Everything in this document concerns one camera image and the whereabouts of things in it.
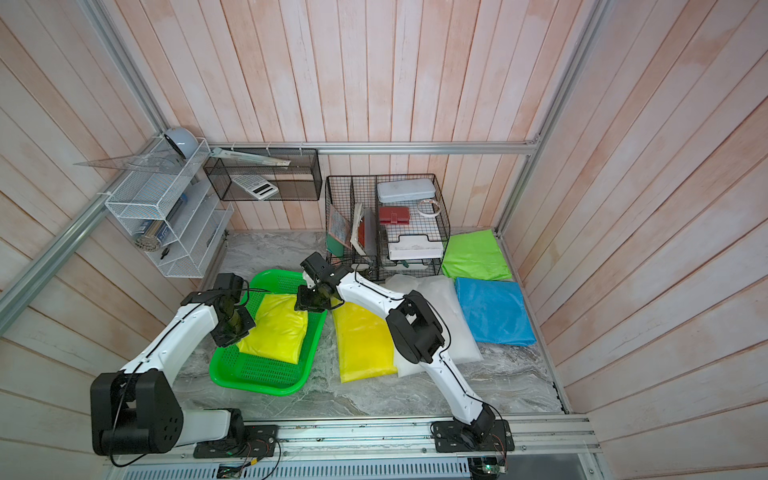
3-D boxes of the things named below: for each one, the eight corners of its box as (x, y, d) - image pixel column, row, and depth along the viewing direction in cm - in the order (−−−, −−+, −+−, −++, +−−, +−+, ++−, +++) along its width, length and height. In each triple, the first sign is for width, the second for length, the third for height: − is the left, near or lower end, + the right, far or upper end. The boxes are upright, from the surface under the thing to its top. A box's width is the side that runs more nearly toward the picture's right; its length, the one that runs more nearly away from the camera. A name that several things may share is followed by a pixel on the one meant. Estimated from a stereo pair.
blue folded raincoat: (470, 345, 91) (473, 340, 88) (457, 284, 106) (460, 278, 103) (534, 345, 91) (540, 340, 88) (513, 284, 106) (517, 278, 103)
